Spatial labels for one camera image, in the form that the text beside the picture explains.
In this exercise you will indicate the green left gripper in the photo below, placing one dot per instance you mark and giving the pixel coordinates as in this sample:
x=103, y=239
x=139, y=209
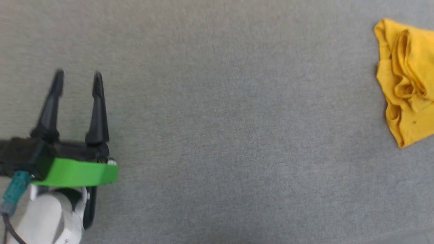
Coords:
x=78, y=173

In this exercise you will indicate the yellow cotton garment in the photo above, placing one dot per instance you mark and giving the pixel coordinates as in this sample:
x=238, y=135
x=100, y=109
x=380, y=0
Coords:
x=407, y=84

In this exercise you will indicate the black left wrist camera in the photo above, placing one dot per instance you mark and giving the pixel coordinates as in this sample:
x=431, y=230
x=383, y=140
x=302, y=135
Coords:
x=18, y=156

